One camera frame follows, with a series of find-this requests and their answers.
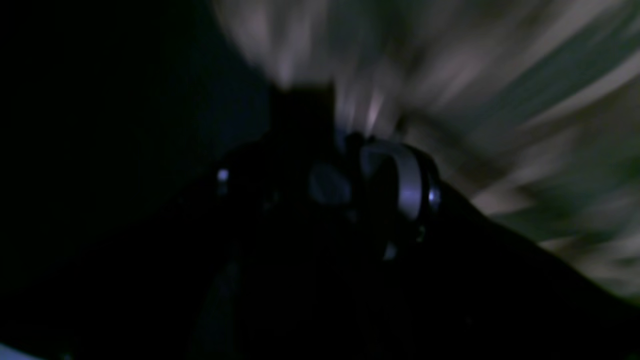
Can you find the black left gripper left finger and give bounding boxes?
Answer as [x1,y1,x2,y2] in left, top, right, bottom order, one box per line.
[50,136,351,360]

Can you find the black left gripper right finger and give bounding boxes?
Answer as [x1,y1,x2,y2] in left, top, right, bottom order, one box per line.
[350,140,639,360]

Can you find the camouflage t-shirt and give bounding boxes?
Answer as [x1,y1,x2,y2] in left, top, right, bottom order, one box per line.
[212,0,639,303]

